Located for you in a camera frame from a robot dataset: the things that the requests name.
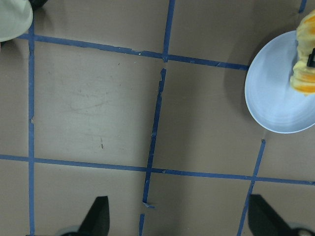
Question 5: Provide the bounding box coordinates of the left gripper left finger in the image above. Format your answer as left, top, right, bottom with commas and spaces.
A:
77, 196, 110, 236

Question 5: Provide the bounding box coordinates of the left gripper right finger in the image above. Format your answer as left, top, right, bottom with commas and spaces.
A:
248, 194, 291, 236

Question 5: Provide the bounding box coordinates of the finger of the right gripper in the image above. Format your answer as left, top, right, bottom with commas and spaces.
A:
307, 48, 315, 67

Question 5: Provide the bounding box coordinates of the orange striped bread loaf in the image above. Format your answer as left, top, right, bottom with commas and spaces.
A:
290, 11, 315, 95

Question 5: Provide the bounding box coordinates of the blue plate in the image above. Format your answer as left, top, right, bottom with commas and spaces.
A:
245, 30, 315, 134

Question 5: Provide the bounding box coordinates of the cream deep bowl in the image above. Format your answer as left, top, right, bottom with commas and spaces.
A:
0, 0, 33, 42

